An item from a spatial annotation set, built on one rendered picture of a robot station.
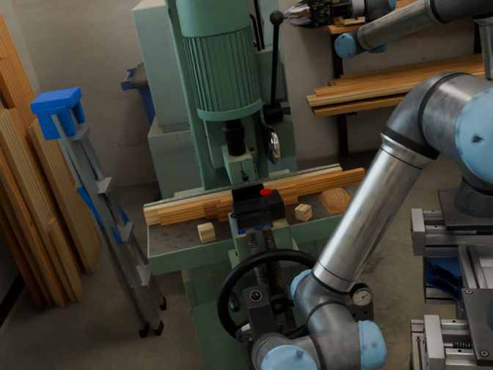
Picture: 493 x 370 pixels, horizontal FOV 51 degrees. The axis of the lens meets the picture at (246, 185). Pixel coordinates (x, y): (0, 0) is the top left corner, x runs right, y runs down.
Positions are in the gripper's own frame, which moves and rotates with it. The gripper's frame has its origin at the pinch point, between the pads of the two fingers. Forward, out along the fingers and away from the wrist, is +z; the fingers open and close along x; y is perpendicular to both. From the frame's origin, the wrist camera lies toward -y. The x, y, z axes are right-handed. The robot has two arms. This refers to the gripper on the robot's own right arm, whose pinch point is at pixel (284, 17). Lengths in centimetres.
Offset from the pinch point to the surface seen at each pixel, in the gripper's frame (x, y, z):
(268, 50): 6.1, 14.2, 8.9
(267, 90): 17.8, 15.0, 11.1
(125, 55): 38, -203, 67
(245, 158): 29, 37, 23
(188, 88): 12.8, 14.0, 34.5
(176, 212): 43, 33, 45
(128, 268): 97, -30, 74
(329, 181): 43, 33, -1
